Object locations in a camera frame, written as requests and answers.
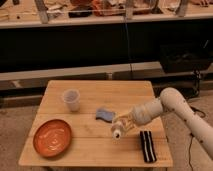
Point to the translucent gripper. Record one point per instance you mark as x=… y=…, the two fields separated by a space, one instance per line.
x=128 y=122

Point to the white plastic bottle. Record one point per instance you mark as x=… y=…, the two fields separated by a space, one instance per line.
x=117 y=130

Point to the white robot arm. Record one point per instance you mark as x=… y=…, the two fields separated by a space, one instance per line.
x=169 y=100

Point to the blue sponge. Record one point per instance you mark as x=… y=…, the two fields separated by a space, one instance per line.
x=105 y=115

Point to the wooden table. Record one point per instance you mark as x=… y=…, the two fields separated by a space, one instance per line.
x=92 y=144

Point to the translucent plastic cup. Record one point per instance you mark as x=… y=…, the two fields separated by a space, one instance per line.
x=71 y=98

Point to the orange plate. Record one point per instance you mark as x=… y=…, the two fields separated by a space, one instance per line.
x=52 y=138

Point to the black box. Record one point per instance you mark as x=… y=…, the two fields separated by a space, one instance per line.
x=184 y=57

